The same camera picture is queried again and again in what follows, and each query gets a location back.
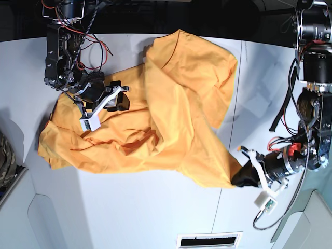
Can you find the camouflage cloth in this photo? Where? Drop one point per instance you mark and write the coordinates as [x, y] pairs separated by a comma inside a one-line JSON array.
[[8, 162]]

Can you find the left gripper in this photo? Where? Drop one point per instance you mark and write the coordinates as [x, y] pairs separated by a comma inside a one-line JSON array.
[[275, 169]]

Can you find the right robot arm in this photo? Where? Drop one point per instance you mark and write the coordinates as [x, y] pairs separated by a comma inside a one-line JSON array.
[[68, 30]]

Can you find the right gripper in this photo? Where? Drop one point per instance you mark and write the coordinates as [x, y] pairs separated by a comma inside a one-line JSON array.
[[93, 92]]

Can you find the yellow orange t-shirt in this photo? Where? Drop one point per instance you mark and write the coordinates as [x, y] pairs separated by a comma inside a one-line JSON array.
[[177, 98]]

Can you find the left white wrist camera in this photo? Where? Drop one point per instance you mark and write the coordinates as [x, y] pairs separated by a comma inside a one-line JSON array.
[[265, 201]]

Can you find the white floor vent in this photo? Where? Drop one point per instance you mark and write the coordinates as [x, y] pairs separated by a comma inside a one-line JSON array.
[[209, 240]]

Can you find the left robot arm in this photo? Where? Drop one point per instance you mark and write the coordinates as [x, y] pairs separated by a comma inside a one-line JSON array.
[[309, 88]]

